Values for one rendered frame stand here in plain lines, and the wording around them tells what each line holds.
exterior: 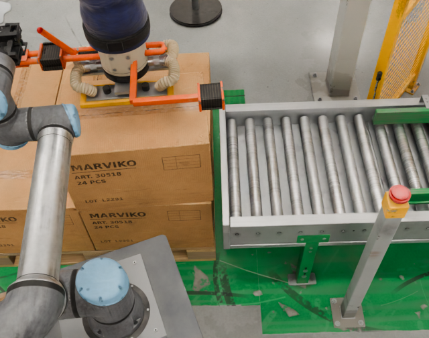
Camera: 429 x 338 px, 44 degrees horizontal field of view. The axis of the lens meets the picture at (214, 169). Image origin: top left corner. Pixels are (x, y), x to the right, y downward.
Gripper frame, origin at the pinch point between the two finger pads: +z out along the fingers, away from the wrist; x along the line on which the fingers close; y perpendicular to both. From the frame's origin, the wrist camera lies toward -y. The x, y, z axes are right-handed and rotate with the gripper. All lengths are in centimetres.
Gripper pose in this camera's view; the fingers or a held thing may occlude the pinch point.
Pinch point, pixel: (2, 15)
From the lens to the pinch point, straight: 166.3
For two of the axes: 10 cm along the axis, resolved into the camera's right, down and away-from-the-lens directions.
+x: -0.3, -6.0, -8.0
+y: 10.0, -0.8, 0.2
